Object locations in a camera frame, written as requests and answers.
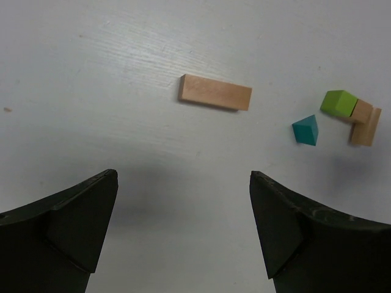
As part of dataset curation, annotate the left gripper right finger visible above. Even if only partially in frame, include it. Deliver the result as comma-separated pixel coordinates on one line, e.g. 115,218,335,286
249,171,390,292

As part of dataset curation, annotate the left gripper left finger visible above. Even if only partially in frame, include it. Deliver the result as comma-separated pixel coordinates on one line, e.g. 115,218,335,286
1,169,118,292

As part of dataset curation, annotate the teal wooden triangle block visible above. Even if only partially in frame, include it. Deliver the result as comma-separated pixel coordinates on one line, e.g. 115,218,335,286
292,115,318,146

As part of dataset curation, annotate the natural wooden arch block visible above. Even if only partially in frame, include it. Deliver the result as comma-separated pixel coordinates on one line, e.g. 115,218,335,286
350,108,382,147

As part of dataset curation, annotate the small natural wooden block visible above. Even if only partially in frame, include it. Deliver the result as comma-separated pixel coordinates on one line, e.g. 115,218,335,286
348,99,373,123

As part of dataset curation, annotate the green wooden cube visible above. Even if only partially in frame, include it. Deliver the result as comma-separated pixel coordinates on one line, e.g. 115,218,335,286
320,90,358,118

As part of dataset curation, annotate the long natural wooden block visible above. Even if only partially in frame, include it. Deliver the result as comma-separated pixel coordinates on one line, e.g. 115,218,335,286
178,74,252,111

